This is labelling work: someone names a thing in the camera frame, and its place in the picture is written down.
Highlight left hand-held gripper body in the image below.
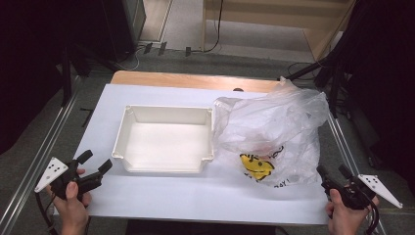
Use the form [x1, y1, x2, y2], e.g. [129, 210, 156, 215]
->
[33, 157, 103, 201]

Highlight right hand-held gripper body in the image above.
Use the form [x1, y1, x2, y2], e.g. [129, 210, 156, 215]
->
[321, 173, 404, 211]

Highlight white plastic bin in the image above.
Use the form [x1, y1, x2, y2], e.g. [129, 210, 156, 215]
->
[112, 104, 215, 174]

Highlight clear plastic bag yellow print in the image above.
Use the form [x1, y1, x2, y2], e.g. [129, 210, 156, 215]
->
[212, 76, 331, 189]

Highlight person's right hand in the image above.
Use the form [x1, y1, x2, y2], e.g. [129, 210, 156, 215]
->
[325, 189, 381, 226]

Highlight person's left hand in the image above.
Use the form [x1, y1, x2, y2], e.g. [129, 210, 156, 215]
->
[47, 181, 93, 226]

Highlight black upright stand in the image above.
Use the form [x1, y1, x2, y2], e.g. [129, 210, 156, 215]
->
[60, 45, 74, 107]

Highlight black tripod stand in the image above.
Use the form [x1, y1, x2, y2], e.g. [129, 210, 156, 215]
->
[286, 55, 347, 118]

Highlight person's dark clothing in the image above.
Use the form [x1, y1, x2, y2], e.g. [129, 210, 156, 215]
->
[125, 218, 278, 235]

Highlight light wooden shelf unit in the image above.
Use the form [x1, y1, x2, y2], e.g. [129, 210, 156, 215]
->
[200, 0, 356, 63]

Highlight dark cabinet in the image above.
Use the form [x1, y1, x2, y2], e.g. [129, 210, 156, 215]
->
[101, 0, 147, 63]

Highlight metal rail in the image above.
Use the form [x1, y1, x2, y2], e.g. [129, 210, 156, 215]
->
[326, 111, 390, 235]
[0, 76, 81, 235]

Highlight right hand-held gripper cable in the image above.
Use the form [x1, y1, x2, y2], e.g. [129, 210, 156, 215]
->
[364, 199, 382, 235]

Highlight hand-held gripper cable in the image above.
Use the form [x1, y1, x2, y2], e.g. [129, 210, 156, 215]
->
[34, 191, 58, 235]
[364, 199, 382, 235]

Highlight left hand-held gripper cable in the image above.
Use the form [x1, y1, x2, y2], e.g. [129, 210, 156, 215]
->
[34, 191, 58, 235]

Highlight black hanging cable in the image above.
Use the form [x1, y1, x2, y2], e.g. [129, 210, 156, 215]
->
[190, 0, 225, 54]

